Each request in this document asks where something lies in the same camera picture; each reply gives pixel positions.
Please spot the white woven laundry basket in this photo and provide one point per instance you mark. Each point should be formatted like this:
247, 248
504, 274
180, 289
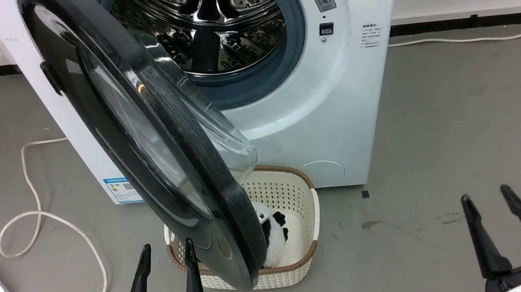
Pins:
290, 199

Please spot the white front-load washing machine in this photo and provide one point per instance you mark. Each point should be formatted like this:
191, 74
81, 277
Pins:
327, 104

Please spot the grey rubber door gasket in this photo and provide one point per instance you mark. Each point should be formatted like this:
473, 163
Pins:
295, 20

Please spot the blue energy label sticker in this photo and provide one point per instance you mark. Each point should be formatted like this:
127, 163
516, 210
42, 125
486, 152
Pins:
120, 189

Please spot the small black floor scrap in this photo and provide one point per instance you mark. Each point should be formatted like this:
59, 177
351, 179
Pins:
365, 194

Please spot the steel perforated washer drum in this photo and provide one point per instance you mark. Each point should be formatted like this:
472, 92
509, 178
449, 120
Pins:
225, 21

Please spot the black door lock socket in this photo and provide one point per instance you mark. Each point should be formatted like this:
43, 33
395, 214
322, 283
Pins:
326, 29

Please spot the black round glass washer door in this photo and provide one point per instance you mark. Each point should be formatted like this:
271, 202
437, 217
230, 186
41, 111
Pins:
74, 92

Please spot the printed text label sticker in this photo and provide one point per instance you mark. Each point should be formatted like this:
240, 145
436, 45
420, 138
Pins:
371, 35

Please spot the black and white panda plush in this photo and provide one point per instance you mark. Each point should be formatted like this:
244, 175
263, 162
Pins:
275, 237

